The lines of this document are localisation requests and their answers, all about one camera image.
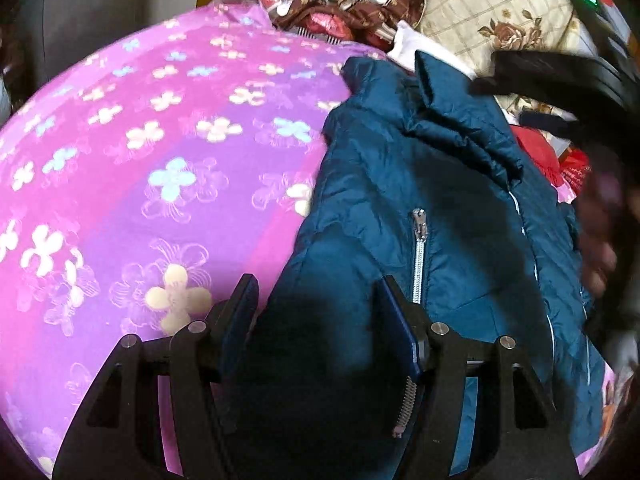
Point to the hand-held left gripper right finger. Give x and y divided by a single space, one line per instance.
400 330

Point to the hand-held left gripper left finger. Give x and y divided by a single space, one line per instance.
240 325

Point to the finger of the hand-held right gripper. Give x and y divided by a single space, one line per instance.
550 121
545 72

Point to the dark blue puffer jacket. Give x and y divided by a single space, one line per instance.
425 200

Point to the person's right hand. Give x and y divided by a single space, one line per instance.
600 245

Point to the red cushion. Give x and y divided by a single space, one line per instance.
535 147

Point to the cream floral checked quilt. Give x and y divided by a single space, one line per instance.
495 5

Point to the white pillow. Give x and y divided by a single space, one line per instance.
412 45

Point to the pink floral bed sheet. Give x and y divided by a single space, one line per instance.
150 160

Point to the brown floral cloth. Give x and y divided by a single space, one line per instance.
355 5

